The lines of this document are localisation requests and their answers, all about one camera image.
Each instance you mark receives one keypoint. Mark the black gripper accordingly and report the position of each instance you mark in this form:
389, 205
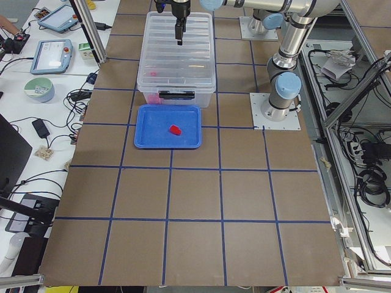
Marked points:
180, 8

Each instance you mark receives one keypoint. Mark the clear plastic box lid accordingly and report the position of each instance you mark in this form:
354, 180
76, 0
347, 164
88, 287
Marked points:
176, 50

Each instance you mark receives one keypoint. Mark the clear plastic storage box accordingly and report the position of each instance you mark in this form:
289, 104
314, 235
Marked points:
177, 88

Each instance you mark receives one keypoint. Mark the red block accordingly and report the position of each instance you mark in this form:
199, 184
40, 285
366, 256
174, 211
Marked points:
174, 129

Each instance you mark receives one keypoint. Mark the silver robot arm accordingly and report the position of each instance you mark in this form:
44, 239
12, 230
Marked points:
285, 85

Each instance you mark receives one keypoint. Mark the red blocks inside box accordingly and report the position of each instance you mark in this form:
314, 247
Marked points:
154, 98

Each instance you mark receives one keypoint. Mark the green white carton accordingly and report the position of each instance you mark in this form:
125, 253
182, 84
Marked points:
85, 51

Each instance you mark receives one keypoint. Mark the blue plastic tray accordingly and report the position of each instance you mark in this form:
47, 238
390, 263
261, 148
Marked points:
154, 121

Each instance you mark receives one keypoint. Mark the blue teach pendant far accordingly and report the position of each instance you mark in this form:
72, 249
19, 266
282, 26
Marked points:
60, 20

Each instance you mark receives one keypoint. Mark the blue teach pendant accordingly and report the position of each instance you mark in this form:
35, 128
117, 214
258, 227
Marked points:
60, 20
52, 57

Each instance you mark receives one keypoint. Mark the blue teach pendant near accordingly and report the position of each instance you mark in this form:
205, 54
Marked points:
52, 57

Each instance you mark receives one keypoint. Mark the black power adapter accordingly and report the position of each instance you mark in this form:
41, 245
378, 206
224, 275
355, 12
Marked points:
40, 128

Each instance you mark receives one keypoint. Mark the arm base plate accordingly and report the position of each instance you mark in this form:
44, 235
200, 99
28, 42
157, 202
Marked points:
252, 29
265, 117

